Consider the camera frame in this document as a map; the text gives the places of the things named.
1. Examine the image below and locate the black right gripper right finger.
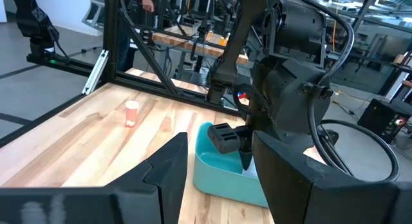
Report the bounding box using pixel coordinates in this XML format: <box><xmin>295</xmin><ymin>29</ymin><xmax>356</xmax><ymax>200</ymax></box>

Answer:
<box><xmin>253</xmin><ymin>131</ymin><xmax>398</xmax><ymax>224</ymax></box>

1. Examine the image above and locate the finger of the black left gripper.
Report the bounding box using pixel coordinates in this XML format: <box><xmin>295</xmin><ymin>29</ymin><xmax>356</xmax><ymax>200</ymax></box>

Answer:
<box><xmin>238</xmin><ymin>146</ymin><xmax>255</xmax><ymax>171</ymax></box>

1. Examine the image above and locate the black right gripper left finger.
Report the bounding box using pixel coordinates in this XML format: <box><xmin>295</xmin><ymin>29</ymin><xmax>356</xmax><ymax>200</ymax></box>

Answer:
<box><xmin>106</xmin><ymin>132</ymin><xmax>189</xmax><ymax>224</ymax></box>

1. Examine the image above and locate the orange pill bottle white cap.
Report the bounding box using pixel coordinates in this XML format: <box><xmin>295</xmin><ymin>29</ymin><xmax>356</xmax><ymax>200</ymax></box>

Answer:
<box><xmin>124</xmin><ymin>100</ymin><xmax>140</xmax><ymax>128</ymax></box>

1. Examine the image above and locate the light teal plastic bin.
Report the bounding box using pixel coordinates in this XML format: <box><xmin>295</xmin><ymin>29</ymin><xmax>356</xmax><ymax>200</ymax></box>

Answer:
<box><xmin>192</xmin><ymin>122</ymin><xmax>270</xmax><ymax>208</ymax></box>

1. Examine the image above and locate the background wooden table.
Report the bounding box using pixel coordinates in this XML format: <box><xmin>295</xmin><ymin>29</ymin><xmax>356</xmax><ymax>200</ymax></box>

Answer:
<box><xmin>151</xmin><ymin>23</ymin><xmax>250</xmax><ymax>66</ymax></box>

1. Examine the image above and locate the black equipment case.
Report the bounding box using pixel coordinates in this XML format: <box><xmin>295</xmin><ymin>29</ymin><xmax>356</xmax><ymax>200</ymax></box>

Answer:
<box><xmin>357</xmin><ymin>98</ymin><xmax>412</xmax><ymax>144</ymax></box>

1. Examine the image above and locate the person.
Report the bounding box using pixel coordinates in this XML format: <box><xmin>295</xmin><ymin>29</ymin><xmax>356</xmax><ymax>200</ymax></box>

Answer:
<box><xmin>117</xmin><ymin>0</ymin><xmax>155</xmax><ymax>73</ymax></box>

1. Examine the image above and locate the silver aluminium bracket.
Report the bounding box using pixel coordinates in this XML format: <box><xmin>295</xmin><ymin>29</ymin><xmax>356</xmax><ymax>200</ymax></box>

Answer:
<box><xmin>82</xmin><ymin>49</ymin><xmax>109</xmax><ymax>95</ymax></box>

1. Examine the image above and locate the black aluminium frame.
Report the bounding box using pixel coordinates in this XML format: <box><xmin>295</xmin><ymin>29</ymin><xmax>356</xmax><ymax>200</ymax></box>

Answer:
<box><xmin>0</xmin><ymin>0</ymin><xmax>255</xmax><ymax>147</ymax></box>

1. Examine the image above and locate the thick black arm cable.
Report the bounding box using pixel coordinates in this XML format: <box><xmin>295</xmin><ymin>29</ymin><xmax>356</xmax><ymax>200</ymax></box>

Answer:
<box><xmin>294</xmin><ymin>0</ymin><xmax>400</xmax><ymax>183</ymax></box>

